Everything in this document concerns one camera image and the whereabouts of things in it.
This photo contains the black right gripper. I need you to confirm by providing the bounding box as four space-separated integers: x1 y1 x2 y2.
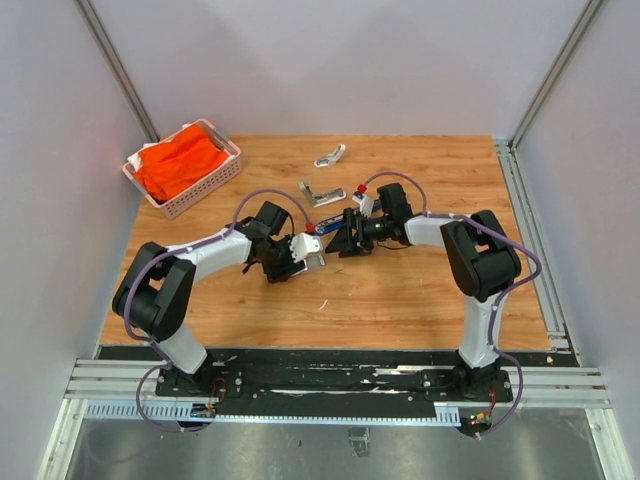
326 208 392 258

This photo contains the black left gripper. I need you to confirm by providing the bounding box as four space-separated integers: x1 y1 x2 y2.
262 234 306 283

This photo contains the grey white stapler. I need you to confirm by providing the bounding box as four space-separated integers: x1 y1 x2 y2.
299 181 346 208

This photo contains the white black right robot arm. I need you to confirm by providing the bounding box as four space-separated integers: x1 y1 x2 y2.
326 183 521 400

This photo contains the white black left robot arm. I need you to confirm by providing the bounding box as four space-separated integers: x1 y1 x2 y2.
112 201 322 396

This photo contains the pink plastic basket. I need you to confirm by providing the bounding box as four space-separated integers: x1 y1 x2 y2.
122 119 242 219

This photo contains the orange cloth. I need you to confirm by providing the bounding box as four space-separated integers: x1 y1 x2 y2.
128 124 229 202

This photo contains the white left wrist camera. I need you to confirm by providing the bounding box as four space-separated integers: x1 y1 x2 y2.
289 233 323 262

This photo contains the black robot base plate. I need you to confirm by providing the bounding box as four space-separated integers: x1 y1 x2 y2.
94 344 536 417

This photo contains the right aluminium frame post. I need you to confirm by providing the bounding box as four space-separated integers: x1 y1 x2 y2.
508 0 611 149

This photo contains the aluminium frame post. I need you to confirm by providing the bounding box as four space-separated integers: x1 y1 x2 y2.
508 0 611 149
73 0 160 141

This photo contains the grey slotted cable duct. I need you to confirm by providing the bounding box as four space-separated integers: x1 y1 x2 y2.
85 395 461 427

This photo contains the left aluminium frame post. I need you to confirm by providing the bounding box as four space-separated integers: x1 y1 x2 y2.
73 0 160 141

